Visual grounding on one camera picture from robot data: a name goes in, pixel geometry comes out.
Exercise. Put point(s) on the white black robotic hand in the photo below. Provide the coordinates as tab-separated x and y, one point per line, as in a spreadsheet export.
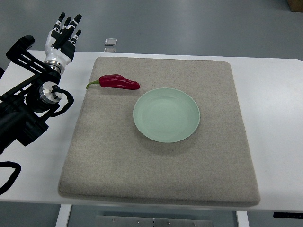
61	40

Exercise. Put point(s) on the red pepper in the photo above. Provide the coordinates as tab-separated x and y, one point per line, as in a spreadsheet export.
115	81

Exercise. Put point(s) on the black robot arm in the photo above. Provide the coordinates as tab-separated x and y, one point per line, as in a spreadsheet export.
25	108

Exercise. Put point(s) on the light green plate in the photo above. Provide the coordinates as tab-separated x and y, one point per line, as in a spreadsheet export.
166	115

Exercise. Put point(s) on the clear plastic floor piece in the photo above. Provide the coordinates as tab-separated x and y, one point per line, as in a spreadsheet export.
110	45

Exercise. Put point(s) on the white left table leg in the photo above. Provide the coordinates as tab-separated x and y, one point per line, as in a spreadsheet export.
63	215

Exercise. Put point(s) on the white table leg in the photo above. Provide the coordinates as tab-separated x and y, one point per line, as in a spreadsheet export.
242	219
63	215

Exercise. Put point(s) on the cardboard box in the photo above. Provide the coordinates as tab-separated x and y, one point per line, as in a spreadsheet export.
295	5

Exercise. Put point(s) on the white right table leg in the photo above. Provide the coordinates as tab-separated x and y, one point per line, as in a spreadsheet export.
242	219

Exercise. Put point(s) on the black table control panel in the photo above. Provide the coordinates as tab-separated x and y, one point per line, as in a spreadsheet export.
288	215

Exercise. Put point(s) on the metal table base plate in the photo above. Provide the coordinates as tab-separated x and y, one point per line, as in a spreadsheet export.
117	221

